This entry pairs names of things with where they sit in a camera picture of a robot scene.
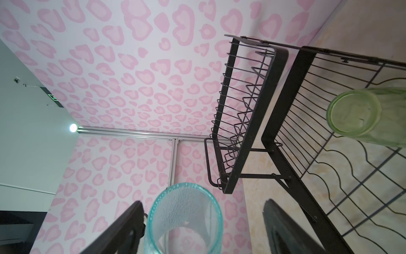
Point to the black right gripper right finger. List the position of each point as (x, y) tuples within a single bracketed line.
[(285, 235)]

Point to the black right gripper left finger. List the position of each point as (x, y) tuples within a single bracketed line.
[(123, 236)]

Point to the yellow-green clear cup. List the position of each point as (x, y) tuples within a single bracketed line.
[(373, 115)]

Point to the aluminium frame left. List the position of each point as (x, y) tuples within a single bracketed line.
[(175, 139)]

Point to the black wire dish rack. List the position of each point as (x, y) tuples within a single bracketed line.
[(270, 125)]

